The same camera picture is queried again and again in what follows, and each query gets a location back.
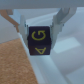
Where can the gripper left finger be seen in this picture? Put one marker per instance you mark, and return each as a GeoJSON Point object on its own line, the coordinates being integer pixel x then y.
{"type": "Point", "coordinates": [23, 28]}

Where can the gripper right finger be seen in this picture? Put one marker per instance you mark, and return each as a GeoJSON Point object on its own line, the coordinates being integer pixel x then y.
{"type": "Point", "coordinates": [57, 24]}

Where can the purple block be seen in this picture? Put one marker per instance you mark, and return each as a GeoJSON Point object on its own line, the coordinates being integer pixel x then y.
{"type": "Point", "coordinates": [39, 40]}

